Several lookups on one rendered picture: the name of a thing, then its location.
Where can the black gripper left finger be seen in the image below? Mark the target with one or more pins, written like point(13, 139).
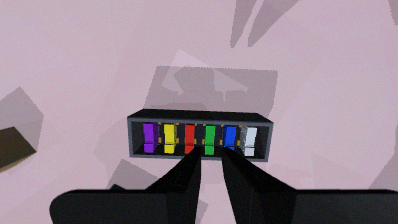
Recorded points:
point(172, 199)

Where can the red fuse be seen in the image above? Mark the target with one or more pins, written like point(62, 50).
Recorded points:
point(189, 137)

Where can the green fuse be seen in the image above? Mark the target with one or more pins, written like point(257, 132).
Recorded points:
point(209, 139)

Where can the blue fuse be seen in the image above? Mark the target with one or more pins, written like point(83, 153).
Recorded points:
point(229, 133)

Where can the white shallow tray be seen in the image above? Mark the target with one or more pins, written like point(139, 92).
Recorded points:
point(114, 186)

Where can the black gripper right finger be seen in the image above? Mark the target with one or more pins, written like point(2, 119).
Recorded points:
point(258, 198)

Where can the dark grey fuse block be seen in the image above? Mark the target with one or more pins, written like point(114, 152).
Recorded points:
point(160, 133)

